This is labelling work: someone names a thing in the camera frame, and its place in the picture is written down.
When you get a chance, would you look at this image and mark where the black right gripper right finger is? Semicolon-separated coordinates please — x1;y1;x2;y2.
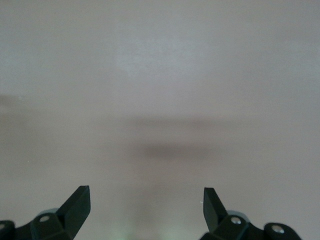
199;187;301;240

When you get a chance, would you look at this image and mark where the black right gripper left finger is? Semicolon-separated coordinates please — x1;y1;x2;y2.
0;185;92;240

